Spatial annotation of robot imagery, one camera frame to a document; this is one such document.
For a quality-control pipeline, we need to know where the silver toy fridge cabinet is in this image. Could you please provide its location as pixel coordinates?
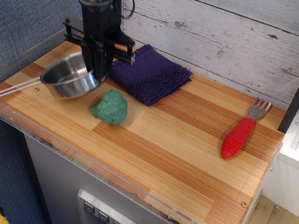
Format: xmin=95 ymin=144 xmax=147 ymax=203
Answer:
xmin=25 ymin=136 xmax=198 ymax=224

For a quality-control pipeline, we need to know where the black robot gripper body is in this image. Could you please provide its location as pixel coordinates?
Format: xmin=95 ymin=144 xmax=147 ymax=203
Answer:
xmin=63 ymin=5 xmax=135 ymax=64

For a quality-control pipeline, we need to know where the red-handled fork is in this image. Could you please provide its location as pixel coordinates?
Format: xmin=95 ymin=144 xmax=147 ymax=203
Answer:
xmin=220 ymin=97 xmax=272 ymax=159

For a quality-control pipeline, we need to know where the green toy broccoli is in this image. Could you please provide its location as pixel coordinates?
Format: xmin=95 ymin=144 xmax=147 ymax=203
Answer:
xmin=90 ymin=90 xmax=128 ymax=125

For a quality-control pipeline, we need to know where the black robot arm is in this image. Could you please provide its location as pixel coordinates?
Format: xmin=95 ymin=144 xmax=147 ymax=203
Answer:
xmin=63 ymin=0 xmax=135 ymax=82

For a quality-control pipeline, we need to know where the purple rag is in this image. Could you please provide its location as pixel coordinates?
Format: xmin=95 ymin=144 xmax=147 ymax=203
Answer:
xmin=110 ymin=44 xmax=192 ymax=106

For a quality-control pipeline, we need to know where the clear acrylic table guard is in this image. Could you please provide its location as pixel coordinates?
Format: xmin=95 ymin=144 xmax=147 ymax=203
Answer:
xmin=0 ymin=15 xmax=295 ymax=224

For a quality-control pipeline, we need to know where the silver metal pan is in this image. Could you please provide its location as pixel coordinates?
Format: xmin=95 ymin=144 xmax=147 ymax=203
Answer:
xmin=0 ymin=52 xmax=107 ymax=100

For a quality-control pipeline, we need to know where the white toy sink unit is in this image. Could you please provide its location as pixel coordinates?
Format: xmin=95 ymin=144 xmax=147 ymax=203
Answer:
xmin=262 ymin=110 xmax=299 ymax=217

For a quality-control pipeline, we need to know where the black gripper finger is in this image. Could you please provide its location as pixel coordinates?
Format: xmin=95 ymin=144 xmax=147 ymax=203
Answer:
xmin=93 ymin=49 xmax=113 ymax=83
xmin=81 ymin=44 xmax=95 ymax=70

